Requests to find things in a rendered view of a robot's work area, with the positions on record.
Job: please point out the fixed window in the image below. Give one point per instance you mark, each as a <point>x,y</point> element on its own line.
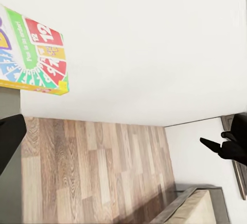
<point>241,169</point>

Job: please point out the bed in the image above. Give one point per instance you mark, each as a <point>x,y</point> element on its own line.
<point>196,205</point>

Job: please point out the board game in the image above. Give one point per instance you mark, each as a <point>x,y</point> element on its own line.
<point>32,55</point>

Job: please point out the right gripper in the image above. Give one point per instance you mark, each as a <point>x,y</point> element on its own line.
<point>228,150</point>

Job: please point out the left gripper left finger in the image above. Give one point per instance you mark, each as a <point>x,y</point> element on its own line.
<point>12,131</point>

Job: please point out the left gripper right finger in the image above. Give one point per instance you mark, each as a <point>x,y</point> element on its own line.
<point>239,130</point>

